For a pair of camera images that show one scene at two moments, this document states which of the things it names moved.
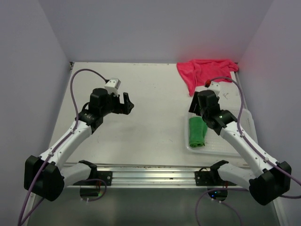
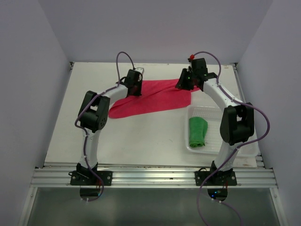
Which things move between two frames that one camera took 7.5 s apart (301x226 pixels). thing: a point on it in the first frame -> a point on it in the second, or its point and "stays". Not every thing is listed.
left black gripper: x=121 y=107 -> x=138 y=93
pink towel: x=195 y=73 -> x=156 y=94
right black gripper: x=194 y=107 -> x=181 y=84
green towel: x=198 y=129 stays
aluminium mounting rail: x=152 y=177 stays
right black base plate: x=210 y=178 stays
